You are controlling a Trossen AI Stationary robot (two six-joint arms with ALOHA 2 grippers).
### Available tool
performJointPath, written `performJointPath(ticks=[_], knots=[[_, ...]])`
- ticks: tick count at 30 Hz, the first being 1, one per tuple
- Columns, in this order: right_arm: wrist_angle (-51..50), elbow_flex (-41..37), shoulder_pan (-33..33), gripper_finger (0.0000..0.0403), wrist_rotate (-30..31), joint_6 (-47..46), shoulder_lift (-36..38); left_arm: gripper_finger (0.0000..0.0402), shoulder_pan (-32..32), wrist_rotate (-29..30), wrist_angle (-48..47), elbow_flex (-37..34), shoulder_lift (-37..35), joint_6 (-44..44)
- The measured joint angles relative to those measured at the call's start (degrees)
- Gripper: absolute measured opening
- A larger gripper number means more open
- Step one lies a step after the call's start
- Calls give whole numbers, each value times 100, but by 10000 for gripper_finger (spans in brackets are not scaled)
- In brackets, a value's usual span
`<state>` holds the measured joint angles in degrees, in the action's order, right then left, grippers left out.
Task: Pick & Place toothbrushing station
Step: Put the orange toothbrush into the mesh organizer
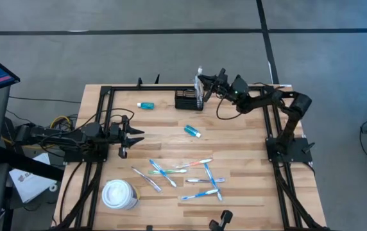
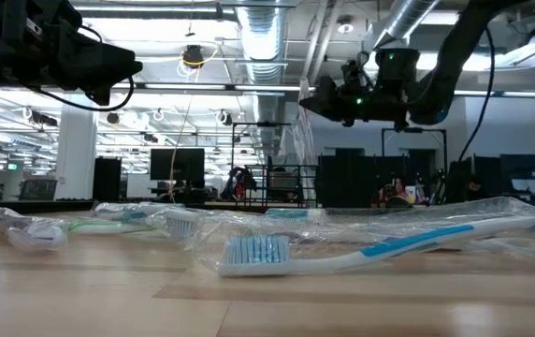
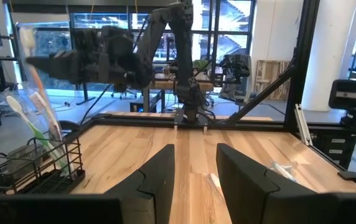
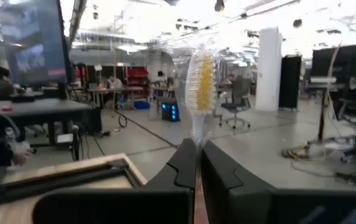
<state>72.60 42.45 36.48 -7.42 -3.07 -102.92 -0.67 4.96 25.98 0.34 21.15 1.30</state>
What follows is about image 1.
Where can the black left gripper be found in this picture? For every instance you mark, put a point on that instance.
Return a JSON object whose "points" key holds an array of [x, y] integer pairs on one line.
{"points": [[115, 133]]}

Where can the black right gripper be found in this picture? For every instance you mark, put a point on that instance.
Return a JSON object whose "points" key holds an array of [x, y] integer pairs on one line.
{"points": [[223, 85]]}

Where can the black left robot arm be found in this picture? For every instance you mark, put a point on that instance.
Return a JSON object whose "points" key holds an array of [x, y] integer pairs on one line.
{"points": [[58, 138]]}

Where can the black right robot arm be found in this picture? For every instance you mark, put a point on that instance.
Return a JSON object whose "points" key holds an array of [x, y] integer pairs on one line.
{"points": [[267, 99]]}

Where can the white lidded wipes canister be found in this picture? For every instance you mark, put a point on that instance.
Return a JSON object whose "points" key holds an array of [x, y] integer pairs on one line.
{"points": [[117, 194]]}

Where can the white tape roll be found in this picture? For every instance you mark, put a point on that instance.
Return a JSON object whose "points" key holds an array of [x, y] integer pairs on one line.
{"points": [[51, 187]]}

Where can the black diagonal bar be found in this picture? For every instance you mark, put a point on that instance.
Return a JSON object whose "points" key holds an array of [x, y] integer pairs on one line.
{"points": [[29, 164]]}

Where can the white printed booklet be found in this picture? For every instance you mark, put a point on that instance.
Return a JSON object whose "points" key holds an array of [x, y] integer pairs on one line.
{"points": [[29, 186]]}

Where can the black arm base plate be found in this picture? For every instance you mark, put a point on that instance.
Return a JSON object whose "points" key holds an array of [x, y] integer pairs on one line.
{"points": [[299, 157], [74, 158]]}

